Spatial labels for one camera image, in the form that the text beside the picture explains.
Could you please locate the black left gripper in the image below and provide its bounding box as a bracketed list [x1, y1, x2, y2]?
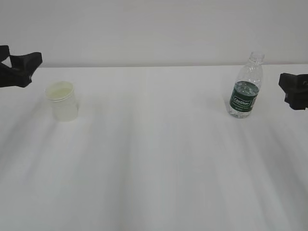
[0, 45, 43, 88]

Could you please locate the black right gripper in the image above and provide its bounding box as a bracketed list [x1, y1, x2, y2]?
[279, 73, 308, 110]

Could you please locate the clear green-label water bottle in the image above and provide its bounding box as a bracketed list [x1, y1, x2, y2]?
[229, 51, 265, 118]

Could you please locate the white paper cup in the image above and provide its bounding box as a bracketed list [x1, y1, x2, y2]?
[45, 81, 78, 122]

